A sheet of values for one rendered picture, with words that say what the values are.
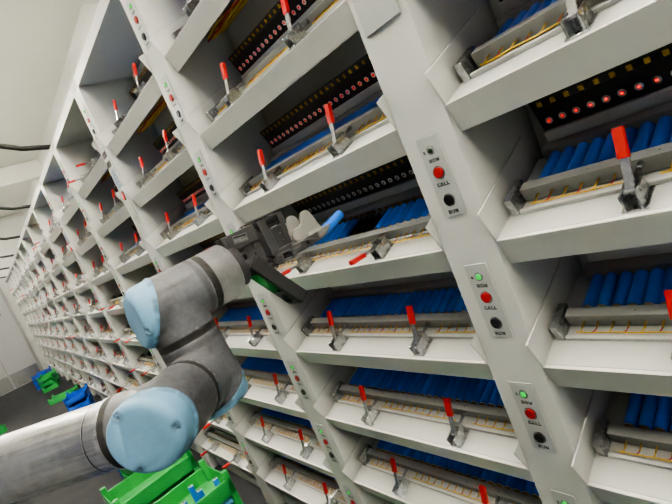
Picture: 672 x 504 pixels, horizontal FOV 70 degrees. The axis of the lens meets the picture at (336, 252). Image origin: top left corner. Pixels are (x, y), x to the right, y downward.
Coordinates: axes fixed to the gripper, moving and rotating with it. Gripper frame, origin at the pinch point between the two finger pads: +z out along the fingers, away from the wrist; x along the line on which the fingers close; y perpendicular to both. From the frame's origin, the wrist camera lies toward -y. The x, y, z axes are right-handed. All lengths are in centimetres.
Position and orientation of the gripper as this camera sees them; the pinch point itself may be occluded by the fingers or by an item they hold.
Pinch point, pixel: (322, 232)
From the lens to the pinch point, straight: 89.8
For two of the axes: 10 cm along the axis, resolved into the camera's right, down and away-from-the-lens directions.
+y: -4.2, -9.0, -1.5
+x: -6.0, 1.5, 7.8
